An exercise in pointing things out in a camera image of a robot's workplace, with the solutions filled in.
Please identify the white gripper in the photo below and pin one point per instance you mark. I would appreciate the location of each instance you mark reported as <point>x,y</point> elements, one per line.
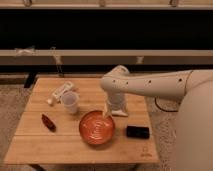
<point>115,105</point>

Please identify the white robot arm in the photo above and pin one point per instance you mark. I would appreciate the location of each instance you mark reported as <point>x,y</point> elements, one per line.
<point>193,89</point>

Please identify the orange bowl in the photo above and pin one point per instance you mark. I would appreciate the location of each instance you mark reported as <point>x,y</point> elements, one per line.
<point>95,129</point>

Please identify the black rectangular device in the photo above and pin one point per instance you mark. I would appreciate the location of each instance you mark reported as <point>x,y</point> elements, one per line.
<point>138,132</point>

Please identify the clear plastic cup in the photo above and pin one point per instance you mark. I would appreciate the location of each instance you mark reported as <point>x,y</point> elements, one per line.
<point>70,101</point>

